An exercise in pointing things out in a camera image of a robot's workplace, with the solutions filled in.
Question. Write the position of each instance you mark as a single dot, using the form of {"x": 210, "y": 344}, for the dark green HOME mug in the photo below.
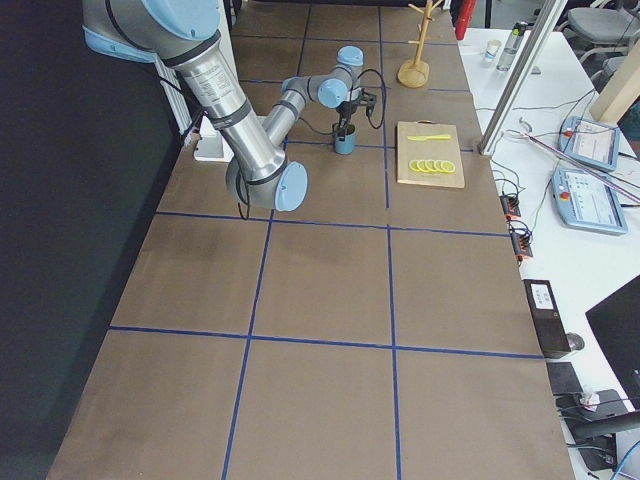
{"x": 344, "y": 139}

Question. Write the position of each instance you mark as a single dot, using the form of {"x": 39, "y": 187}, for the black box with label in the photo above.
{"x": 546, "y": 318}

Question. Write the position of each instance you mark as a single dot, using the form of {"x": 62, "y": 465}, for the aluminium frame post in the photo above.
{"x": 542, "y": 28}

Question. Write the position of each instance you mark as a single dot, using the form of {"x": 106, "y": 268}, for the yellow plastic knife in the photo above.
{"x": 424, "y": 138}

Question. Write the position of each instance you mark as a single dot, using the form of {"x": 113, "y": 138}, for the black monitor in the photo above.
{"x": 615, "y": 324}

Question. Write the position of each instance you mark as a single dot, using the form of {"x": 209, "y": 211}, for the near teach pendant tablet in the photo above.
{"x": 586, "y": 203}

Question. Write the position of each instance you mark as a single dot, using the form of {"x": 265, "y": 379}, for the clear water bottle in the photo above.
{"x": 512, "y": 46}

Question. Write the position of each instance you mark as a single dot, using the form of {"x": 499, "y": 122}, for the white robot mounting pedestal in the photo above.
{"x": 211, "y": 146}

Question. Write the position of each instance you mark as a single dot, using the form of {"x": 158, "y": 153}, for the far teach pendant tablet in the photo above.
{"x": 591, "y": 143}

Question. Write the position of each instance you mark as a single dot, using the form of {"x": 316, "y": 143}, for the wooden cup storage rack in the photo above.
{"x": 414, "y": 73}

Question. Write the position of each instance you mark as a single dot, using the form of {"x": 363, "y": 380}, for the bamboo cutting board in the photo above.
{"x": 428, "y": 154}

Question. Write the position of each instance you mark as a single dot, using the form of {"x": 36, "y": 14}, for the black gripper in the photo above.
{"x": 346, "y": 111}

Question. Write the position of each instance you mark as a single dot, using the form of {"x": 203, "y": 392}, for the black computer mouse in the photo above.
{"x": 575, "y": 342}

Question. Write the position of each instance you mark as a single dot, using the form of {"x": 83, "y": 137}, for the teach pendant tablet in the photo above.
{"x": 586, "y": 203}
{"x": 591, "y": 143}

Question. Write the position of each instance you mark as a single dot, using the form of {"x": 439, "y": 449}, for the paper cup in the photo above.
{"x": 491, "y": 51}

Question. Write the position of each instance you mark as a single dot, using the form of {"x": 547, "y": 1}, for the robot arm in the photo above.
{"x": 185, "y": 37}

